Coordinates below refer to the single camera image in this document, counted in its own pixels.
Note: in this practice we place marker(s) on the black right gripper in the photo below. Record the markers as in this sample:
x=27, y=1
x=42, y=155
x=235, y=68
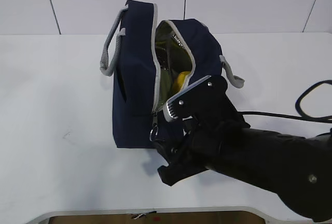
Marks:
x=204, y=139

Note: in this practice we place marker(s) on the yellow banana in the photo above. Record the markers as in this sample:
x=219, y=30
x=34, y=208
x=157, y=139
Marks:
x=179, y=81

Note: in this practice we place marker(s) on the navy blue lunch bag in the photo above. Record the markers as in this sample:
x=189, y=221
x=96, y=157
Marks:
x=144, y=56

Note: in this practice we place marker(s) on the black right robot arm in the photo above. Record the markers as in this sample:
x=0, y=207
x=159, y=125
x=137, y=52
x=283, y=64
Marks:
x=296, y=168

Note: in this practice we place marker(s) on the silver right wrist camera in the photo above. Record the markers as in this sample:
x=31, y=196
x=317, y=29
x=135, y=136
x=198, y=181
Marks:
x=202, y=95

